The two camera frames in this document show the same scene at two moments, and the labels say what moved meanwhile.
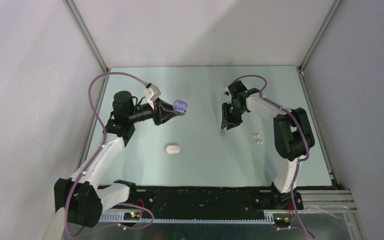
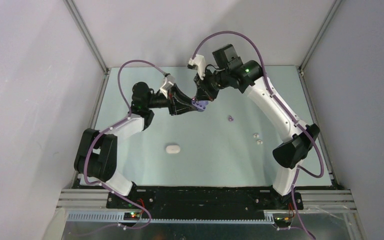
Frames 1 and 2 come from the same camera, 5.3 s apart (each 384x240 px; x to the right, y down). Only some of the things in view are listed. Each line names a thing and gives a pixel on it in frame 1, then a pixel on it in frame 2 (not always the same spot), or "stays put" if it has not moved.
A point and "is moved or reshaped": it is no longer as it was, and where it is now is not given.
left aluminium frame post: [73, 10] stays put
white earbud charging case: [172, 149] stays put
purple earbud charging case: [180, 106] is moved or reshaped
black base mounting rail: [176, 200] stays put
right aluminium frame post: [300, 67] stays put
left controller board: [131, 216] stays put
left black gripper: [162, 112] → [179, 103]
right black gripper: [228, 120] → [203, 91]
